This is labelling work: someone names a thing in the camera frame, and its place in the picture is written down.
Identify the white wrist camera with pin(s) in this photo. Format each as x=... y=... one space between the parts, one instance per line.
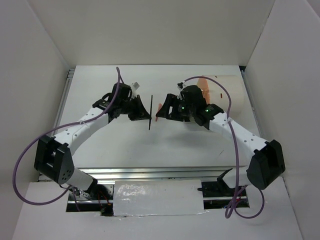
x=134 y=87
x=181 y=86

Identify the coral orange makeup applicator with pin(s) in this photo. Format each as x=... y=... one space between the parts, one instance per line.
x=159 y=107

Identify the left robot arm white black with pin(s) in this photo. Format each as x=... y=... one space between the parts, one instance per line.
x=54 y=155

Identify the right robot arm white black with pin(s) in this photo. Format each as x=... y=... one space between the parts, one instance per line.
x=266 y=157

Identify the thin black eyeliner stick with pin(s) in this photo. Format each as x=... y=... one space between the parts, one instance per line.
x=150 y=112

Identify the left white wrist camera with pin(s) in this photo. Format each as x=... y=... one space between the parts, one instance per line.
x=134 y=87

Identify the white cover sheet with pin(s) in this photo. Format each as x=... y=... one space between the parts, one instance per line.
x=157 y=198

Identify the orange top drawer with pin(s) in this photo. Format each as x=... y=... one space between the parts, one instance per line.
x=202 y=83

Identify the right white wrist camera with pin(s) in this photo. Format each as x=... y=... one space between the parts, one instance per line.
x=181 y=86

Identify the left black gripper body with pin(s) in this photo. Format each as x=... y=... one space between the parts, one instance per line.
x=126 y=106

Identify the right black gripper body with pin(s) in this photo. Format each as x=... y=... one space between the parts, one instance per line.
x=182 y=109

